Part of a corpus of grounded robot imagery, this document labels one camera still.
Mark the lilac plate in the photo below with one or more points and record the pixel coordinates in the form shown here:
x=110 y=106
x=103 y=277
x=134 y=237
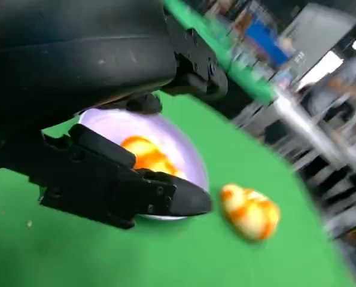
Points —
x=168 y=134

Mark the orange and white bread roll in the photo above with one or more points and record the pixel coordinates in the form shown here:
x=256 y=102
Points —
x=251 y=213
x=147 y=154

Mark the silver metal frame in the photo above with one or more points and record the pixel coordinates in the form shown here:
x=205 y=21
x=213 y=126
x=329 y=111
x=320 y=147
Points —
x=312 y=125

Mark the blue box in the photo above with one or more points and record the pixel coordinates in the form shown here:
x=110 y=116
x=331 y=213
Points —
x=266 y=45

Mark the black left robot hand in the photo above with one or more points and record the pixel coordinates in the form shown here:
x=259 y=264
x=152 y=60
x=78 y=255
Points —
x=61 y=59

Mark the grey panel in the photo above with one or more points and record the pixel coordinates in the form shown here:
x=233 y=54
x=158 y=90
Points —
x=315 y=36

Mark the green table cloth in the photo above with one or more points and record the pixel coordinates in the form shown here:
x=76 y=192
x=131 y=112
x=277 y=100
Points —
x=91 y=257

